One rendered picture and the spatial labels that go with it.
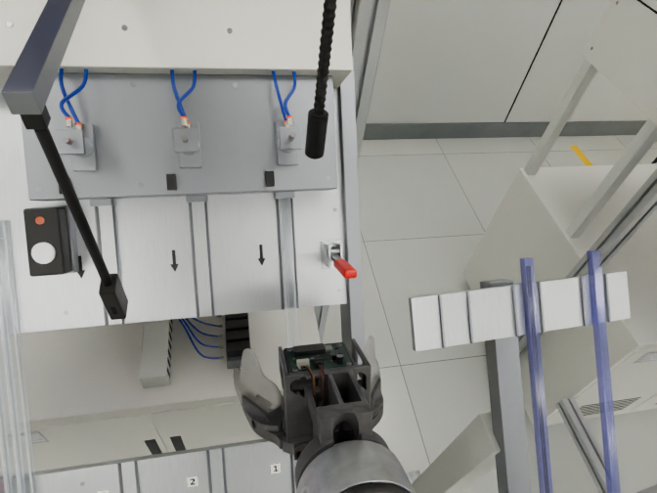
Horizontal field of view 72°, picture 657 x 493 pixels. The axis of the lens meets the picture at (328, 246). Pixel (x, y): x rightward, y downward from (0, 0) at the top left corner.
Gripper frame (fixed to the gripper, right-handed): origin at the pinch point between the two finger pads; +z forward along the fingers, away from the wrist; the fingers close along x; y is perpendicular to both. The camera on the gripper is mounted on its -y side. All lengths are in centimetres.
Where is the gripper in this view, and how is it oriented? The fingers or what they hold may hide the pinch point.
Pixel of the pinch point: (304, 367)
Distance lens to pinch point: 52.8
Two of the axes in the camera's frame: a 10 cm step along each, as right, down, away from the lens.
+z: -2.0, -2.4, 9.5
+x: -9.8, 0.7, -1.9
